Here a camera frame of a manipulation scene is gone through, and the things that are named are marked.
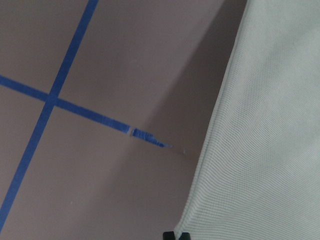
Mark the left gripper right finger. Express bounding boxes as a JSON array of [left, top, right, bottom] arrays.
[[180, 232, 190, 240]]

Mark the olive green long-sleeve shirt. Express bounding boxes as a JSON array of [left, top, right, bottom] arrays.
[[174, 0, 320, 240]]

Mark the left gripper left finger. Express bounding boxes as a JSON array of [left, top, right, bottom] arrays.
[[162, 231, 175, 240]]

